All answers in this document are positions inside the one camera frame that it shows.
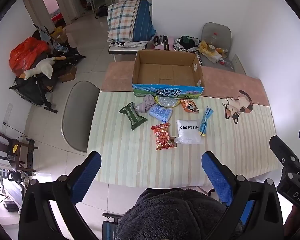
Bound red snack packet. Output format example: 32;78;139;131
151;122;178;151

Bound white goose plush toy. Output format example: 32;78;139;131
19;56;67;80

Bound white power strip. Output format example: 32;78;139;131
4;103;13;130

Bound yellow cardboard box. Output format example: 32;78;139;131
50;26;68;43

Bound printed cardboard box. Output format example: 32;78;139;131
132;49;205;98

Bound grey shell chair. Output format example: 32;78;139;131
61;81;101;153
199;22;240;72

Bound yellow rimmed mesh pouch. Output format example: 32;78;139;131
154;96;181;108

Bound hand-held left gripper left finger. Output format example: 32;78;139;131
19;151;102;240

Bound yellow plastic bag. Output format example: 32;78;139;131
199;41;211;55

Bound white perforated panel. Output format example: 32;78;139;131
234;54;247;75

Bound small brown cardboard box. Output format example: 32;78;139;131
58;65;77;83

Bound slim blue packet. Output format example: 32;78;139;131
199;106;214;137

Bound black folded stroller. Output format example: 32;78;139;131
9;24;87;114

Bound plaid blue quilt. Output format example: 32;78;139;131
107;0;157;43

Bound dark fleece clothing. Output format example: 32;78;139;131
115;187;243;240

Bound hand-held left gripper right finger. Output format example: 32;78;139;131
202;151;284;240

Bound black white patterned bag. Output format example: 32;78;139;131
173;36;202;54

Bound white bench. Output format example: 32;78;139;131
108;41;149;62

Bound white black patterned cloth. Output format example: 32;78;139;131
107;39;150;48

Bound white soft packet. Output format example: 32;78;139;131
175;119;205;145

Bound white plastic packet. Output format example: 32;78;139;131
207;50;223;63

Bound orange plastic bag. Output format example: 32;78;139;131
9;37;50;77

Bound dark wooden chair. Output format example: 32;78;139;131
0;125;38;175

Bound pink suitcase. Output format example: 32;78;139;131
152;35;175;51

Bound green tissue packet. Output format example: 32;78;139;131
119;102;148;131

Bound orange snack packet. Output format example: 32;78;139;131
180;99;200;113

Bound person's right forearm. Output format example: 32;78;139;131
284;204;300;240

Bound blue tissue pack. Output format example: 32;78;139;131
149;104;173;122

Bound grey pink cloth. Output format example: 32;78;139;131
136;95;156;114

